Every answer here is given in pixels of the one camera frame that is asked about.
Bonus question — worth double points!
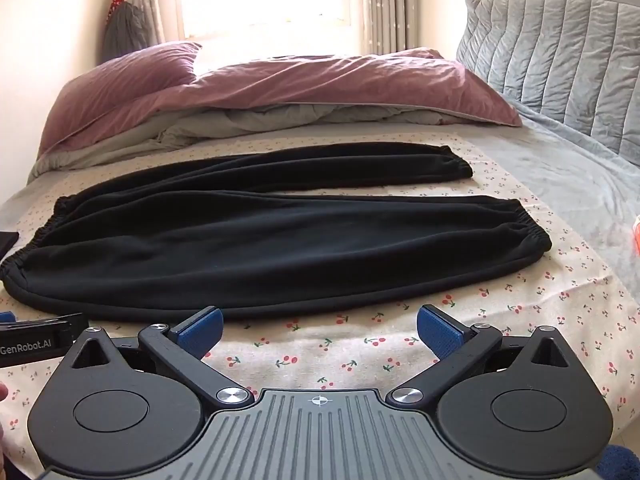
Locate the grey quilted headboard cushion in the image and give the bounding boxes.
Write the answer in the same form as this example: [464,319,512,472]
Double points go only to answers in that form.
[455,0,640,170]

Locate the black pants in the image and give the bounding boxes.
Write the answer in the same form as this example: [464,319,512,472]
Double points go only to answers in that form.
[1,142,553,322]

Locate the pink and grey duvet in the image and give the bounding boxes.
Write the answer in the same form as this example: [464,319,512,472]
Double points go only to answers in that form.
[27,41,524,184]

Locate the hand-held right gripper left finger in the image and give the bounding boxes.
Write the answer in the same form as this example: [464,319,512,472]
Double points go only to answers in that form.
[62,306,256,408]

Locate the grey hanging garment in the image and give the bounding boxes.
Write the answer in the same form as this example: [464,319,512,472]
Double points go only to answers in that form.
[102,1,152,66]

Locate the bright window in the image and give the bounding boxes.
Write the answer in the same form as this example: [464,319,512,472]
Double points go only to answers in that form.
[172,0,362,43]

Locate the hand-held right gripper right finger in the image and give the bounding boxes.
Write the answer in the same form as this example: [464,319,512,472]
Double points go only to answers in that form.
[387,304,582,407]

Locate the blue fuzzy cloth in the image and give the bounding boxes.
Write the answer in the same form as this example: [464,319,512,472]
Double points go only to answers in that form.
[596,443,640,480]

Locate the cherry print bed sheet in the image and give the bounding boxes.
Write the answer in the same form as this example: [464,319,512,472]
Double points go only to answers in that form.
[0,132,632,478]

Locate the grey bed sheet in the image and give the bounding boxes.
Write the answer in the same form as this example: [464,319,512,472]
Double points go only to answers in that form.
[477,96,640,306]

